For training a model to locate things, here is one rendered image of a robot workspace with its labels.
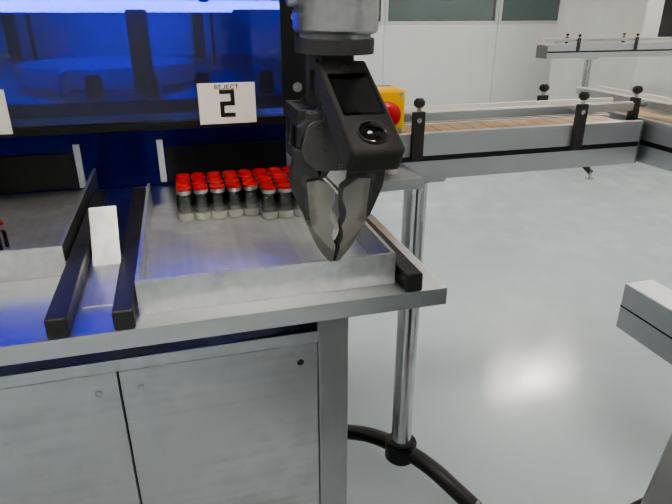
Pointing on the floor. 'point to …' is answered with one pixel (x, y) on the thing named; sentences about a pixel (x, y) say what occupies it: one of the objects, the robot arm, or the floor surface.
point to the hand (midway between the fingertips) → (336, 252)
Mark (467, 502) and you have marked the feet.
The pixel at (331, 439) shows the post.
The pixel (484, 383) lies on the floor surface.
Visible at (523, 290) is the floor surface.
